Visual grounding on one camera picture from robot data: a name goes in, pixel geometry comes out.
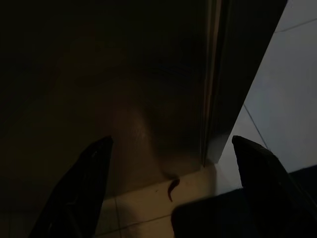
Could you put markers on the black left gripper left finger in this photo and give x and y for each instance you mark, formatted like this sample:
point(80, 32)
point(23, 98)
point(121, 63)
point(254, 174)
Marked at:
point(79, 193)

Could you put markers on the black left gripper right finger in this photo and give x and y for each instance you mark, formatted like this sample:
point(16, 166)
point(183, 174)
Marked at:
point(267, 193)

